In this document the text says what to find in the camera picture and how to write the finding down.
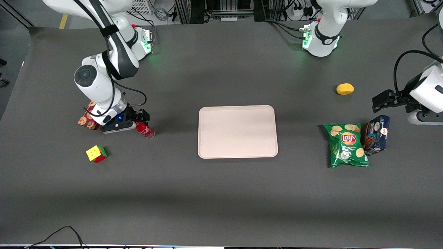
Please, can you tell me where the colourful puzzle cube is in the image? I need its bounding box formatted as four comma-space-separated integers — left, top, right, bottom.
86, 145, 108, 164

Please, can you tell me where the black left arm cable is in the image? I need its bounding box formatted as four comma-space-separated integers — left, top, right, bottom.
394, 50, 443, 101
422, 24, 443, 59

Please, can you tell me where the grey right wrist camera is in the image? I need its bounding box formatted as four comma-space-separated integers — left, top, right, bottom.
100, 120, 136, 135

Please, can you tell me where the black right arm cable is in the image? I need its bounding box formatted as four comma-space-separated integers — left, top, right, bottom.
71, 0, 147, 118

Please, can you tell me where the beige plastic tray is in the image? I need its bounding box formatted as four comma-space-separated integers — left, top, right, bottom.
198, 105, 279, 159

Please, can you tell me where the black base cable bundle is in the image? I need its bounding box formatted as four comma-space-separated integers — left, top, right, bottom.
265, 19, 307, 39

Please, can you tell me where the green chips bag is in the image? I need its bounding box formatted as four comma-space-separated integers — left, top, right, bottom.
323, 123, 370, 169

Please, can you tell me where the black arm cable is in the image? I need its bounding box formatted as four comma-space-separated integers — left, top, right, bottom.
71, 0, 147, 118
394, 50, 443, 101
422, 24, 443, 59

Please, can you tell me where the grey coiled cable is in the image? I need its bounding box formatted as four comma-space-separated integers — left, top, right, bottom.
153, 5, 170, 21

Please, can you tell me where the dark blue cookie box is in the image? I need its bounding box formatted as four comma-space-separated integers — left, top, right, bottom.
363, 115, 391, 156

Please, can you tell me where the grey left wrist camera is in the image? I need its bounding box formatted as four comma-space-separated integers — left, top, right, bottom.
408, 110, 443, 125

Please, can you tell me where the thin black table cable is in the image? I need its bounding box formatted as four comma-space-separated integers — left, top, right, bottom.
24, 225, 85, 249

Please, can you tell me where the black metal rack frame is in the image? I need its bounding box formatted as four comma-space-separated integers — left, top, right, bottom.
175, 0, 256, 25

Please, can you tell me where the white power strip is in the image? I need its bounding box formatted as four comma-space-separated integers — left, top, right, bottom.
292, 5, 314, 18

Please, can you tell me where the red cookie box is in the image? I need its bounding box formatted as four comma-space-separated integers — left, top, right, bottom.
78, 101, 101, 130

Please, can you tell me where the red coke bottle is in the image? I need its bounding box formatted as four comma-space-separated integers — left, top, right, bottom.
135, 121, 155, 139

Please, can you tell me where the dark grey table mat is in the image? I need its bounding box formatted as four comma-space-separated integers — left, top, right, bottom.
0, 21, 443, 248

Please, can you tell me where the yellow lemon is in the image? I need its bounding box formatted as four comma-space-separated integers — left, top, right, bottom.
336, 83, 355, 95

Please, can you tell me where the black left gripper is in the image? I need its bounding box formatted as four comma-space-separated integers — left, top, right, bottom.
372, 74, 424, 113

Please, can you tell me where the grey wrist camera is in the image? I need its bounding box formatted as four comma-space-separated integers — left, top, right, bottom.
408, 110, 443, 125
100, 120, 136, 135

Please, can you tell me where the white perforated box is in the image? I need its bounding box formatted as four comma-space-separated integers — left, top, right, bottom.
132, 0, 153, 15

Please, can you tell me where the aluminium frame post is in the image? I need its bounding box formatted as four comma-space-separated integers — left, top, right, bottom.
412, 0, 428, 16

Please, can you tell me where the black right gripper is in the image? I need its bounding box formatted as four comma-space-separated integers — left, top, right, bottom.
116, 103, 150, 127

